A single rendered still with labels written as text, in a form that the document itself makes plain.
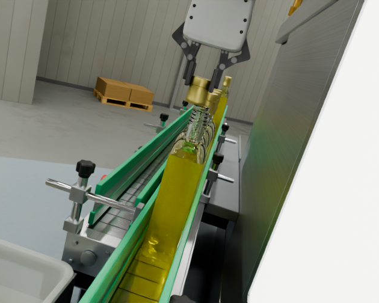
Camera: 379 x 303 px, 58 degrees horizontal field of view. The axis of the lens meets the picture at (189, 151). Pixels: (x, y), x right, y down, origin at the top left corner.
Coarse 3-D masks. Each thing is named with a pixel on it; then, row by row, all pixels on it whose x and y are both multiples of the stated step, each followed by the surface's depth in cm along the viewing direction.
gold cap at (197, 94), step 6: (192, 78) 57; (198, 78) 56; (204, 78) 58; (192, 84) 57; (198, 84) 56; (204, 84) 56; (192, 90) 57; (198, 90) 57; (204, 90) 57; (186, 96) 58; (192, 96) 57; (198, 96) 57; (204, 96) 57; (192, 102) 57; (198, 102) 57; (204, 102) 58
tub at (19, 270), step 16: (0, 240) 57; (0, 256) 57; (16, 256) 56; (32, 256) 56; (48, 256) 57; (0, 272) 57; (16, 272) 57; (32, 272) 57; (48, 272) 56; (64, 272) 55; (0, 288) 57; (16, 288) 57; (32, 288) 57; (48, 288) 57; (64, 288) 52
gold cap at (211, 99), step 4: (208, 92) 63; (208, 96) 62; (212, 96) 62; (216, 96) 63; (208, 100) 63; (212, 100) 63; (216, 100) 64; (208, 104) 63; (212, 104) 63; (212, 108) 64; (212, 112) 64
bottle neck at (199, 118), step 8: (192, 112) 53; (200, 112) 52; (208, 112) 53; (192, 120) 53; (200, 120) 52; (192, 128) 53; (200, 128) 53; (184, 136) 54; (192, 136) 53; (200, 136) 53
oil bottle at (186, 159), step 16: (176, 144) 53; (192, 144) 53; (176, 160) 53; (192, 160) 52; (176, 176) 53; (192, 176) 53; (160, 192) 54; (176, 192) 54; (192, 192) 54; (160, 208) 55; (176, 208) 55; (160, 224) 56; (176, 224) 55; (144, 240) 57; (160, 240) 56; (176, 240) 56; (160, 256) 57
